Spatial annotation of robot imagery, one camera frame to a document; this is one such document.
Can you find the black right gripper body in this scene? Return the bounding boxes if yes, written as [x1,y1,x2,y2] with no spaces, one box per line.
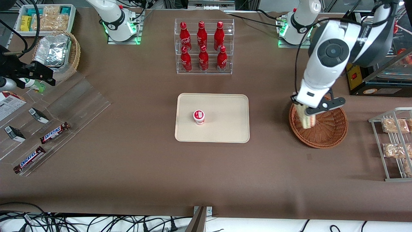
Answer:
[0,45,36,81]

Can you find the triangle sandwich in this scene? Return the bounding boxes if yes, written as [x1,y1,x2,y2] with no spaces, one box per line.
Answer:
[295,103,315,130]

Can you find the light wicker basket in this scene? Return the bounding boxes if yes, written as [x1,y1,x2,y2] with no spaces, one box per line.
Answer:
[32,31,81,82]

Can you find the brown wicker basket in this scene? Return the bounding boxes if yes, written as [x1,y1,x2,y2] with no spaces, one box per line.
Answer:
[289,93,349,149]

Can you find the beige plastic tray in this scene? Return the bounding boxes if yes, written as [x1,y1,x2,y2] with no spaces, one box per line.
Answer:
[174,93,250,143]

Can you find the green bottle white cap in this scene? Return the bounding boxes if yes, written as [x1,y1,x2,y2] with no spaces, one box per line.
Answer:
[19,78,46,93]

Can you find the silver foil container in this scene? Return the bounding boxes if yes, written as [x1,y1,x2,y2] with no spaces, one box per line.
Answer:
[34,34,71,68]

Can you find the white carton with barcode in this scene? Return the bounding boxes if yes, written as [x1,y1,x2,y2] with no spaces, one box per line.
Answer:
[0,91,27,122]

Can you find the small black box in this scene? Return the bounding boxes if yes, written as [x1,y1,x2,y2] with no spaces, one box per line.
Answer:
[4,126,26,143]
[28,108,50,124]

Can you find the clear acrylic stepped display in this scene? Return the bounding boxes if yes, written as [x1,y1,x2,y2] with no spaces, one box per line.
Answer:
[0,72,111,177]

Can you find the brown Snickers bar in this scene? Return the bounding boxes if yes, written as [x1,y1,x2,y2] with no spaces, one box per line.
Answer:
[40,122,70,144]
[13,146,46,174]

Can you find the black food warmer case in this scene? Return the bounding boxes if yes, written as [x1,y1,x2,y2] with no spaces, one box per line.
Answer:
[346,10,412,97]

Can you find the white plastic bin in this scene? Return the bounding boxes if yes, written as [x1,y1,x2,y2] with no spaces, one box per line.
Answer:
[14,4,77,36]

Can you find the red cola bottle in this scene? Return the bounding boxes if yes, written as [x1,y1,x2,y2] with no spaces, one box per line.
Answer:
[180,46,192,72]
[197,21,208,51]
[217,45,228,72]
[214,21,225,51]
[198,45,209,72]
[179,22,192,52]

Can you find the clear acrylic bottle rack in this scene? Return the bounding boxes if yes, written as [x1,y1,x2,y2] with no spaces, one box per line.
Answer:
[174,18,235,75]

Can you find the red white yogurt cup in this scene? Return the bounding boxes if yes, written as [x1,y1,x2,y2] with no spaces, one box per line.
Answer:
[193,110,206,125]

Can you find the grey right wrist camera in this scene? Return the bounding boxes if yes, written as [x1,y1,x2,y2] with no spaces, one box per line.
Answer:
[0,77,17,92]

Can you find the dark grey left wrist camera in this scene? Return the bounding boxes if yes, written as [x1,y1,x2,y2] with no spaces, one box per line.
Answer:
[304,96,346,116]

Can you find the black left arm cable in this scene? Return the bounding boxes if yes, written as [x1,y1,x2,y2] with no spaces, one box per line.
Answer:
[294,18,322,97]

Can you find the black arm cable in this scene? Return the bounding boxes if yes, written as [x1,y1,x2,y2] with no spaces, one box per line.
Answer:
[294,18,322,97]
[0,0,41,60]

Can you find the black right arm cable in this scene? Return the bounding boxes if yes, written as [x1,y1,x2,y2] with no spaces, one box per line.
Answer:
[0,0,41,60]

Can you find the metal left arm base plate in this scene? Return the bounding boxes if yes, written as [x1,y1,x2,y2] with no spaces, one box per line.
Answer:
[278,37,312,49]

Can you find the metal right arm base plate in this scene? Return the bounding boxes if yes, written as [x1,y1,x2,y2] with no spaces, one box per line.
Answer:
[107,10,142,45]

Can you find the black table cable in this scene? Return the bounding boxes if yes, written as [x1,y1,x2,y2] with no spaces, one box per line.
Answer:
[225,9,288,29]

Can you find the grey metal wire rack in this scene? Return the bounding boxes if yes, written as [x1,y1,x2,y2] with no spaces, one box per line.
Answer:
[369,108,412,182]

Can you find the aluminium frame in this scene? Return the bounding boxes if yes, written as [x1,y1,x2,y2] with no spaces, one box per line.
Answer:
[187,0,236,7]

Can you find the tangled black floor cables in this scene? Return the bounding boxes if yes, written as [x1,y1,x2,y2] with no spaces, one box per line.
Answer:
[0,201,181,232]

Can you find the metal table edge bracket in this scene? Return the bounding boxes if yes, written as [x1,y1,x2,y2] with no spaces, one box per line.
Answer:
[185,206,213,232]

